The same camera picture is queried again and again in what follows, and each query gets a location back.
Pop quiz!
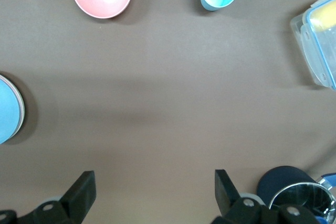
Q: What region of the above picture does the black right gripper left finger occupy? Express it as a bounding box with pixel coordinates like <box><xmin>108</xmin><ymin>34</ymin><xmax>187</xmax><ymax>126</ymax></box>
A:
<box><xmin>0</xmin><ymin>170</ymin><xmax>97</xmax><ymax>224</ymax></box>

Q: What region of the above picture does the clear container with blue seal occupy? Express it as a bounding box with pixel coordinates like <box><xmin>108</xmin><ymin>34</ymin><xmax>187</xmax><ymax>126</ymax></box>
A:
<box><xmin>289</xmin><ymin>0</ymin><xmax>336</xmax><ymax>91</ymax></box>

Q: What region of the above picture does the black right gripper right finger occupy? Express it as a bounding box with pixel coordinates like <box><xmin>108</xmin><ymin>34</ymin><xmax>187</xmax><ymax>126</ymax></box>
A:
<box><xmin>212</xmin><ymin>169</ymin><xmax>320</xmax><ymax>224</ymax></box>

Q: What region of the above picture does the beige plate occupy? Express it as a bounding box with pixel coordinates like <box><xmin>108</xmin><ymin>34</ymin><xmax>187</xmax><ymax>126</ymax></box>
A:
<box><xmin>0</xmin><ymin>73</ymin><xmax>26</xmax><ymax>138</ymax></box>

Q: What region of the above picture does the brown table cover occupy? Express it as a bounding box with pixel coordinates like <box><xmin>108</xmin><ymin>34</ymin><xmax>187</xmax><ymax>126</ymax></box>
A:
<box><xmin>0</xmin><ymin>0</ymin><xmax>336</xmax><ymax>224</ymax></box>

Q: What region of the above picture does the glass lid with blue knob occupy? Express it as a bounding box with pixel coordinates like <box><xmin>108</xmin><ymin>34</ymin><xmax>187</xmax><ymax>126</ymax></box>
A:
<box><xmin>269</xmin><ymin>181</ymin><xmax>336</xmax><ymax>224</ymax></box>

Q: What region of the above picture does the black saucepan with blue handle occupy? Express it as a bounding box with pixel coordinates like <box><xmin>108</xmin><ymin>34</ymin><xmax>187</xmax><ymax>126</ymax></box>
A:
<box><xmin>256</xmin><ymin>165</ymin><xmax>336</xmax><ymax>224</ymax></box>

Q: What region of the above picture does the yellow food piece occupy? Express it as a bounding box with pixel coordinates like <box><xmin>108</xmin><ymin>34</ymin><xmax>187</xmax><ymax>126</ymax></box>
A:
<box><xmin>311</xmin><ymin>0</ymin><xmax>336</xmax><ymax>33</ymax></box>

